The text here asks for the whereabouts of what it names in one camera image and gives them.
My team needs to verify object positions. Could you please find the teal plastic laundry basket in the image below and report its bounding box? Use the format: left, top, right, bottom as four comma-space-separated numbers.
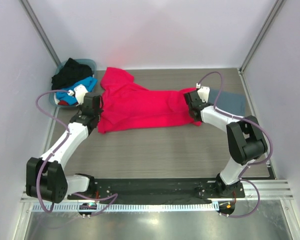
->
49, 58, 97, 108

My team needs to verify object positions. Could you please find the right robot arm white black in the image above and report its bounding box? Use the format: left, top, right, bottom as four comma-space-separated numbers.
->
183, 88, 268, 198

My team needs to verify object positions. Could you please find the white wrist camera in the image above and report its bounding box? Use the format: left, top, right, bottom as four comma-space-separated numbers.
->
67, 84, 88, 105
196, 83, 210, 103

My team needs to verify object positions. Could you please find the red garment in basket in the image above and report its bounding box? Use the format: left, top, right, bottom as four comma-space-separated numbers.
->
57, 100, 78, 107

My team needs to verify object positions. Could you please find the white slotted cable duct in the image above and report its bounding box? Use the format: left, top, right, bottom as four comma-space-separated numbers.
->
31, 202, 219, 212

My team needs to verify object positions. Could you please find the aluminium front rail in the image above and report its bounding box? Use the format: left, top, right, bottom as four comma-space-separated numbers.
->
20, 179, 294, 202

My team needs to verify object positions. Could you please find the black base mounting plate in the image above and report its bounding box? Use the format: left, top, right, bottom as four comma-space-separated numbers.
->
81, 178, 246, 200

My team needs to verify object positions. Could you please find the black t shirt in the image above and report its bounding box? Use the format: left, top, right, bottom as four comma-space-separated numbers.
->
51, 58, 93, 90

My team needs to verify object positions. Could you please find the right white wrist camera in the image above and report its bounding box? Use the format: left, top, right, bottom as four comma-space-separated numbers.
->
196, 83, 210, 103

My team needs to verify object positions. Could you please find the grey blue t shirt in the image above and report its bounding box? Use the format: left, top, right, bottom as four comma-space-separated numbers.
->
216, 91, 246, 116

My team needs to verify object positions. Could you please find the right aluminium frame post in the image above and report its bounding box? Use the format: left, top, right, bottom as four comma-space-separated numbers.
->
238, 0, 286, 75

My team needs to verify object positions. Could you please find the white garment in basket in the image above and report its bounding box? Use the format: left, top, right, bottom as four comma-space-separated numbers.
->
53, 93, 60, 105

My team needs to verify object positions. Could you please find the left aluminium frame post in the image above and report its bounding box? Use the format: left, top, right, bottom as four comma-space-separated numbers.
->
19, 0, 61, 66

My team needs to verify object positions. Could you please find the aluminium frame post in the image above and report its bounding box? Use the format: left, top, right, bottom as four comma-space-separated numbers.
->
19, 0, 61, 66
238, 0, 286, 75

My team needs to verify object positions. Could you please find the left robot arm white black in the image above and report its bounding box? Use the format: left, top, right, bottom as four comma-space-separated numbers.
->
25, 92, 104, 204

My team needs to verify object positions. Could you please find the bright blue t shirt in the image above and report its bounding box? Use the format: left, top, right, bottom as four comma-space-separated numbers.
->
56, 76, 98, 103

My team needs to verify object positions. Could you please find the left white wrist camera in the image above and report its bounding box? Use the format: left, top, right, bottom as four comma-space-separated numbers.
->
67, 84, 88, 105

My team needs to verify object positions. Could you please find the pink red t shirt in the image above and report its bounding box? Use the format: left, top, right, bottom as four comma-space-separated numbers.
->
97, 67, 201, 134

